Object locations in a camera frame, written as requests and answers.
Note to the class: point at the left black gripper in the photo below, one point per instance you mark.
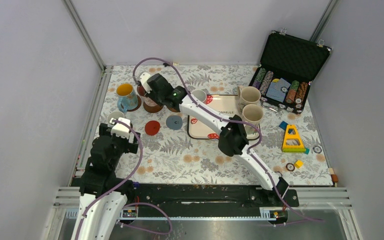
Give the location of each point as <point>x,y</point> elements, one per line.
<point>129,147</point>

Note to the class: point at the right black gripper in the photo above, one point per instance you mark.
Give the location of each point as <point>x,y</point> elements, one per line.
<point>150,94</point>

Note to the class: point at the brown wooden coaster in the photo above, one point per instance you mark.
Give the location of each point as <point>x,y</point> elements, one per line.
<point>134,104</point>
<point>151,106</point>

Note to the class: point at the grey blue coaster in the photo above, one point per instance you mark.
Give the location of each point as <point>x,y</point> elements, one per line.
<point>174,122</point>

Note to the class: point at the yellow inside blue mug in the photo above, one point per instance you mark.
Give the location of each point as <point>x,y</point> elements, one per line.
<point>125,93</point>

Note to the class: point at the blue floral mug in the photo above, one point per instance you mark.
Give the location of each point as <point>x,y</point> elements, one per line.
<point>114,115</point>

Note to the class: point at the red apple coaster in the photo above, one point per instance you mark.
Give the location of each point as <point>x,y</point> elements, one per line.
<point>152,127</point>

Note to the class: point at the cream mug front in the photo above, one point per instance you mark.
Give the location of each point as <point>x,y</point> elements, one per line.
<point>252,114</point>

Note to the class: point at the cream mug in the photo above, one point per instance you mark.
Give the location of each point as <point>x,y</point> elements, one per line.
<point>252,114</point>
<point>248,95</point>

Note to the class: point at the pink large mug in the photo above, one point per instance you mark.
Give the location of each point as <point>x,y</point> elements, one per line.
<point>142,91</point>

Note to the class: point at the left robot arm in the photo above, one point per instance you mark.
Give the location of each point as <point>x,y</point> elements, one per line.
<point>102,193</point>

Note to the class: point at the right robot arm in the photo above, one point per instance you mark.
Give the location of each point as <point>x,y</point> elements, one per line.
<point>232,136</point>

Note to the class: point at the floral tablecloth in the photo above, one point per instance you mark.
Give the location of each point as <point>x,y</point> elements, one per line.
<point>173,157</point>

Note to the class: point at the pink small mug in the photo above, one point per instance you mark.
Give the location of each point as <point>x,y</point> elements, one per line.
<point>200,95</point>

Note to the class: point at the white strawberry tray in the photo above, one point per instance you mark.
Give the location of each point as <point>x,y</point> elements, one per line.
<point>223,104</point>

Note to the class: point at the cream mug rear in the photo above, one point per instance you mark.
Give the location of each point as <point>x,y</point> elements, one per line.
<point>248,95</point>

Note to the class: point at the blue card deck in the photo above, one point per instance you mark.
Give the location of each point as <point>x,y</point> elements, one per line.
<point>278,89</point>

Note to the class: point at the blue small block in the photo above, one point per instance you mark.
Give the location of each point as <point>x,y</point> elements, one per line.
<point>283,125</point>

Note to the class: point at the black poker chip case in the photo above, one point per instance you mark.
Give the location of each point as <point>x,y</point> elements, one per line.
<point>293,59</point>

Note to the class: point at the yellow triangle toy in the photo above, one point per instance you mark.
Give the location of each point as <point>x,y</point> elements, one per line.
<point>292,141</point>

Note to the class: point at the small yellow cube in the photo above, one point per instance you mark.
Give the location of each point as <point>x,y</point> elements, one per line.
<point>298,164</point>

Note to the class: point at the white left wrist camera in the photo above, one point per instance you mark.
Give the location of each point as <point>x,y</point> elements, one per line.
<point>120,130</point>

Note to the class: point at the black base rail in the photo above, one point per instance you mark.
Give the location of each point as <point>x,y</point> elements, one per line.
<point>187,200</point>

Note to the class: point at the small ring chip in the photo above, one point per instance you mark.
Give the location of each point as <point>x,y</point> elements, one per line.
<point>290,167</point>

